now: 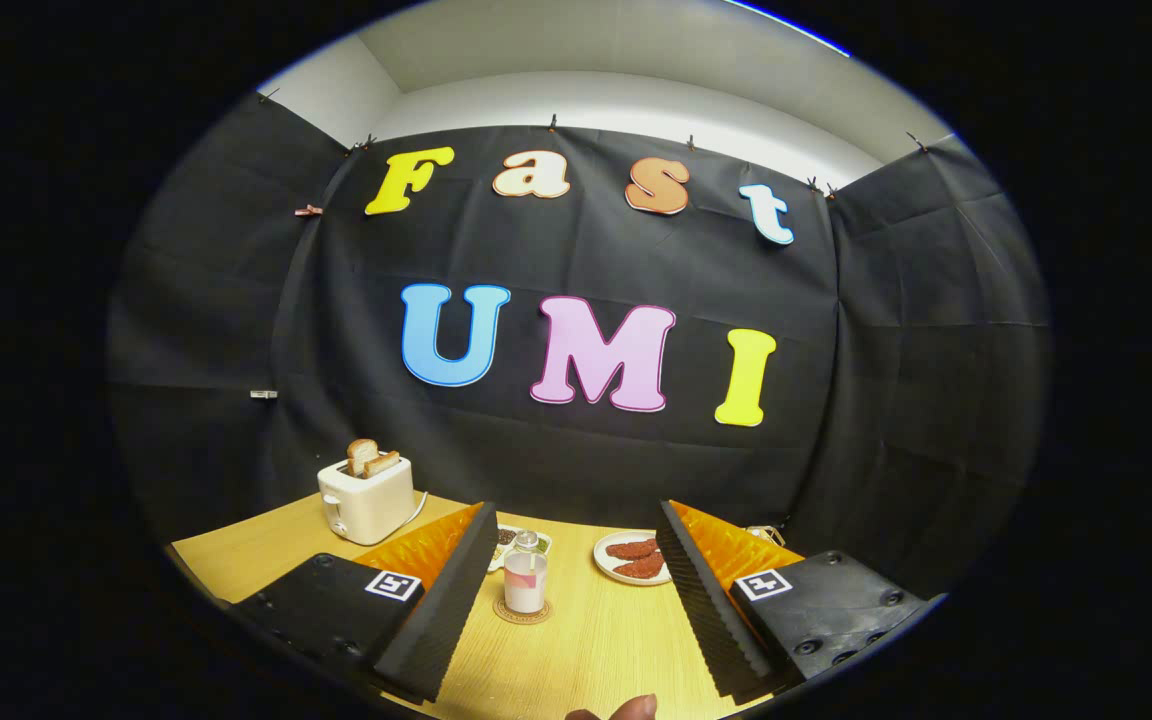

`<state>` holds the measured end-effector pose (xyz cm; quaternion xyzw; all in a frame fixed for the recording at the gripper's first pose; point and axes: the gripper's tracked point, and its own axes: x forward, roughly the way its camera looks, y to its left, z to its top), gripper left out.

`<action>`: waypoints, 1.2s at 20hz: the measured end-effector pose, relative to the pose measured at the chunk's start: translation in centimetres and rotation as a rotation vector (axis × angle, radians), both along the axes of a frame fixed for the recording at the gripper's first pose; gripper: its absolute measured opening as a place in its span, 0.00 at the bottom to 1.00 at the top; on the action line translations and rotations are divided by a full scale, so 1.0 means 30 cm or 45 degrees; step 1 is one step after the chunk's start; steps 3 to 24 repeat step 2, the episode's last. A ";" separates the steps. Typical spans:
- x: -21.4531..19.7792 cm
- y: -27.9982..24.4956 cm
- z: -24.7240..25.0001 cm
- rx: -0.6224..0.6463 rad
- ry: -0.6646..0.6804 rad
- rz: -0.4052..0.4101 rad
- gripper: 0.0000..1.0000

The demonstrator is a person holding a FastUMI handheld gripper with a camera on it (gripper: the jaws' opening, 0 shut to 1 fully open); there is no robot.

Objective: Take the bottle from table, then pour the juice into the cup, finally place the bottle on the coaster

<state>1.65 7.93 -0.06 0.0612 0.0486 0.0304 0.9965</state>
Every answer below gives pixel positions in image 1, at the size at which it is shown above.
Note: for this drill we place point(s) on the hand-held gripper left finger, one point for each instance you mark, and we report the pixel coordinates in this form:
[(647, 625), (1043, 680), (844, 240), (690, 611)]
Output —
[(446, 610)]

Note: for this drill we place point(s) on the white round plate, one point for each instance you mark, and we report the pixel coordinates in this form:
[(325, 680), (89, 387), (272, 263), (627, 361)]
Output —
[(604, 565)]

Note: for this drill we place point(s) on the pink clip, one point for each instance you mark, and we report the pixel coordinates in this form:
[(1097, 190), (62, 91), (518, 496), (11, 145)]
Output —
[(308, 210)]

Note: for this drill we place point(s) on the brown meat patty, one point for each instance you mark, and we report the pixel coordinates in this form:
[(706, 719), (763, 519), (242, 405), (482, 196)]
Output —
[(632, 548), (641, 567)]

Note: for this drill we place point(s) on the round cork coaster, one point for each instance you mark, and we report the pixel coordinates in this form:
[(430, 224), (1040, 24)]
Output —
[(536, 619)]

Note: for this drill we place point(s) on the cream toaster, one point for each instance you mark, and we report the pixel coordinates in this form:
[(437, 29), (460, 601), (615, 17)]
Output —
[(366, 505)]

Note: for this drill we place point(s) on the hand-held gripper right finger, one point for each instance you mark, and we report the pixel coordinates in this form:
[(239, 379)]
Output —
[(706, 610)]

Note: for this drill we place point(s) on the clear juice bottle pink label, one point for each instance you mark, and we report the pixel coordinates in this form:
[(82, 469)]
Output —
[(525, 590)]

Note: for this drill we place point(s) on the toast slice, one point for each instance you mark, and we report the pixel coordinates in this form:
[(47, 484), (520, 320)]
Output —
[(361, 455), (383, 464)]

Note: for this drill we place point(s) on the wooden table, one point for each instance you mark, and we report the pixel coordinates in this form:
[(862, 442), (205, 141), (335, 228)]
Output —
[(586, 650)]

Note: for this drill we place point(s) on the divided snack dish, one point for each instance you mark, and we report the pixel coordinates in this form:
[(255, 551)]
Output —
[(503, 546)]

